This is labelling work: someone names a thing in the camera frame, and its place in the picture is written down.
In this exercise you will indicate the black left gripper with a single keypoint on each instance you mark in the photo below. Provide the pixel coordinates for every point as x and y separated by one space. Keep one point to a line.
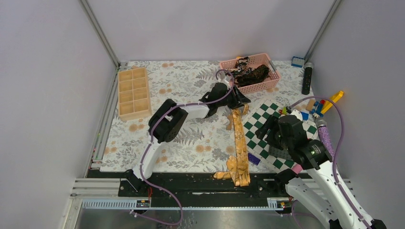
239 100

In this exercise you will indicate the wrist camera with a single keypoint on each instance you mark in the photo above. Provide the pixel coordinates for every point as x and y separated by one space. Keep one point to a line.
225 82
297 114

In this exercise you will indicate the yellow patterned tie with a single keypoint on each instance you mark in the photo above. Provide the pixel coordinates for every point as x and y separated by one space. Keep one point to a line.
238 165

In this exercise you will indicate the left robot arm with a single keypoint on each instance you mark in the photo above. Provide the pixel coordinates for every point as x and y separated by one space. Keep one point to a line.
168 120

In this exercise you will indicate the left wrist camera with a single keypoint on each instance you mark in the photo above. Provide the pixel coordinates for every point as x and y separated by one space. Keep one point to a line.
225 82

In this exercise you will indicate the curved wooden block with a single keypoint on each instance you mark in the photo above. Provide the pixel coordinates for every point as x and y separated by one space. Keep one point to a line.
229 126

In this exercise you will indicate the purple glitter tube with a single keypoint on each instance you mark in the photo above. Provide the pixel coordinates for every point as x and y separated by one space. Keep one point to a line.
324 135

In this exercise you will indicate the wooden compartment tray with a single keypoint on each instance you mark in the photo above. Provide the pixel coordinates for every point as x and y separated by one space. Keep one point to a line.
133 94

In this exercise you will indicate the pink marker pen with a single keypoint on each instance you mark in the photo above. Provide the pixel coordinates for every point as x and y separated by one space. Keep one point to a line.
297 168

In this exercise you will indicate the blue white lego brick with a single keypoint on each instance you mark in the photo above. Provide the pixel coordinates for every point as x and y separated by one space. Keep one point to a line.
297 62

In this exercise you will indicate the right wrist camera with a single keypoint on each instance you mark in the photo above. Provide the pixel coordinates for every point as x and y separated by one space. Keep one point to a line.
297 114

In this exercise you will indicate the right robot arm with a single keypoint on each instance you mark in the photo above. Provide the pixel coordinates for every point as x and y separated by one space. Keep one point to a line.
338 208

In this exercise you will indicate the purple lego brick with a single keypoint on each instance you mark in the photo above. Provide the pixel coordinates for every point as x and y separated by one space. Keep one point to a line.
253 159

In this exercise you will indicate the black floral tie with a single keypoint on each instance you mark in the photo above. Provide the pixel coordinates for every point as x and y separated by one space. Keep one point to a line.
245 76

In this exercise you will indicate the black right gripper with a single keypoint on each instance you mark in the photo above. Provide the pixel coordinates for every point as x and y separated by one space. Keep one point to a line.
270 123

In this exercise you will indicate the pink plastic basket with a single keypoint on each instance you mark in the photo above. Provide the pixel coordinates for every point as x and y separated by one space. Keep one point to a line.
255 61

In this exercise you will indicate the dark grey lego plate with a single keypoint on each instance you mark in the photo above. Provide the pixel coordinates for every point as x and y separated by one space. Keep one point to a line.
279 153

